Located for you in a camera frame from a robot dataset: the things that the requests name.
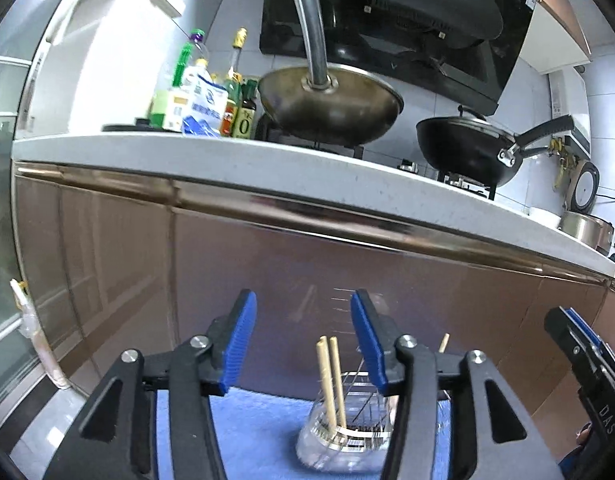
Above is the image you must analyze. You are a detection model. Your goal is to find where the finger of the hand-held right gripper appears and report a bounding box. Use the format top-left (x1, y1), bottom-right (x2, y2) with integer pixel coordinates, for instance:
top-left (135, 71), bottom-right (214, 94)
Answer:
top-left (544, 306), bottom-right (614, 389)

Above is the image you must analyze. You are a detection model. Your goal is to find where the rice cooker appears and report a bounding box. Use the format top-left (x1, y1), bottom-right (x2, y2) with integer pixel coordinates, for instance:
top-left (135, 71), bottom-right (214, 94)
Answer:
top-left (557, 160), bottom-right (615, 256)

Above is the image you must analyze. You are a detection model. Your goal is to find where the blue terry towel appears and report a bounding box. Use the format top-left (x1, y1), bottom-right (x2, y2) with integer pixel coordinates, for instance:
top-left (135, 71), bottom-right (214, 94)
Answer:
top-left (154, 387), bottom-right (453, 480)

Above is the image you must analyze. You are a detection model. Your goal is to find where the steel wok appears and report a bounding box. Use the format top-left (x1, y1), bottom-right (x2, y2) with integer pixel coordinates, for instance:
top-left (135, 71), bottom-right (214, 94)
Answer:
top-left (257, 0), bottom-right (405, 147)

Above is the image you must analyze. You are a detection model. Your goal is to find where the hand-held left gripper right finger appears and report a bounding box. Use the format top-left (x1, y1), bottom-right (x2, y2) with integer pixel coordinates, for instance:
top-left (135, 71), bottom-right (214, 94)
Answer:
top-left (350, 288), bottom-right (563, 480)

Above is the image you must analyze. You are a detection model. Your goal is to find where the white storage box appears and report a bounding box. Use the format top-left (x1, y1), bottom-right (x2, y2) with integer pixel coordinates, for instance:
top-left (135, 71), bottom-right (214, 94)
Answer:
top-left (42, 0), bottom-right (185, 127)

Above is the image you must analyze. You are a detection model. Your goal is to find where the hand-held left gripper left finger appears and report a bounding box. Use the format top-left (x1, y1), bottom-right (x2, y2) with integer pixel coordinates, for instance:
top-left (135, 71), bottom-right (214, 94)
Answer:
top-left (42, 289), bottom-right (258, 480)

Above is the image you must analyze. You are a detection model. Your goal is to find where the brown base cabinet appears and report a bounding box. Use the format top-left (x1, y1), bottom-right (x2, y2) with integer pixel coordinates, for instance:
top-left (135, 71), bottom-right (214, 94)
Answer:
top-left (12, 160), bottom-right (615, 441)

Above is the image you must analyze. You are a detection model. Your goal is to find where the green label oil bottle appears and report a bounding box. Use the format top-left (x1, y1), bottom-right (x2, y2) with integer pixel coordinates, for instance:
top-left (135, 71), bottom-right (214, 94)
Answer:
top-left (150, 30), bottom-right (210, 132)

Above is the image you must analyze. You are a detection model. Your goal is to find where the black gas stove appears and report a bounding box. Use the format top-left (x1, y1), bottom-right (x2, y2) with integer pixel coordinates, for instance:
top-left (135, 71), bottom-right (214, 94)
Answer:
top-left (102, 115), bottom-right (498, 202)

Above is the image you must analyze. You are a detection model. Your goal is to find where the glass pot lid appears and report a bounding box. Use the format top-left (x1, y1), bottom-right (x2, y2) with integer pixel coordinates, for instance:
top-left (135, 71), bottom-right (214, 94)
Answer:
top-left (435, 105), bottom-right (514, 137)

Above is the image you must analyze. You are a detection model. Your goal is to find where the yellow cap bottle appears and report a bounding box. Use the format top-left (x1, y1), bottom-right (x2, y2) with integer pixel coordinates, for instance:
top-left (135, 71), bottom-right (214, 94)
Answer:
top-left (222, 27), bottom-right (248, 136)

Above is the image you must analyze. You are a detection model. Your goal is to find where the white water heater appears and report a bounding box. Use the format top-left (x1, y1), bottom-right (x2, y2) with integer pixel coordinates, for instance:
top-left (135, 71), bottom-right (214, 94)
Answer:
top-left (547, 67), bottom-right (591, 156)

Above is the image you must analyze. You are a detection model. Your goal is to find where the white bowl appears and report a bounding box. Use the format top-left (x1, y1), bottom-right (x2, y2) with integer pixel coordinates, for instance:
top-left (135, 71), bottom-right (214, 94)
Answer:
top-left (529, 207), bottom-right (563, 229)

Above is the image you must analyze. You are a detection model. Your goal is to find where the wire utensil holder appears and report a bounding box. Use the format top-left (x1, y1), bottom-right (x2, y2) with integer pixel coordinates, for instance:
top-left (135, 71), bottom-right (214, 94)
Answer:
top-left (294, 360), bottom-right (451, 476)

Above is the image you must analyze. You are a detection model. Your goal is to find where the blue and white bag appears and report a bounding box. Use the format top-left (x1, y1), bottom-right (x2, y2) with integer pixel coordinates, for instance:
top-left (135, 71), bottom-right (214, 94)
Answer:
top-left (181, 72), bottom-right (229, 138)

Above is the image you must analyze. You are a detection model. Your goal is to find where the black wok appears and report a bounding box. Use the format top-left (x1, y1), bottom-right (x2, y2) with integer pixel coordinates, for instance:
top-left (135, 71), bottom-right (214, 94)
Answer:
top-left (416, 105), bottom-right (575, 189)

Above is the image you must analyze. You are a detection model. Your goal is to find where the sliding glass door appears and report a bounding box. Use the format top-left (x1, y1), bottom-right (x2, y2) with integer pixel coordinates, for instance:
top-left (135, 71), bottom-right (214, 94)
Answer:
top-left (0, 55), bottom-right (43, 411)

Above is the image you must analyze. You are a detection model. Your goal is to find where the dark bottle yellow label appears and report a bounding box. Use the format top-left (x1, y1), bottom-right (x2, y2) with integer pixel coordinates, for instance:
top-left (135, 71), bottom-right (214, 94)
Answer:
top-left (232, 79), bottom-right (259, 140)

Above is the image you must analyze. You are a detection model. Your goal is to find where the black range hood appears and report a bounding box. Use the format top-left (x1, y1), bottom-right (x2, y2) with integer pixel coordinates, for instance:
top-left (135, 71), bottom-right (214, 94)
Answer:
top-left (260, 0), bottom-right (535, 117)

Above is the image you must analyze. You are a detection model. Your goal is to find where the white stone countertop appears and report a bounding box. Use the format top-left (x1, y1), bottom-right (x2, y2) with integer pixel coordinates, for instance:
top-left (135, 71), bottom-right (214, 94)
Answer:
top-left (12, 132), bottom-right (615, 281)

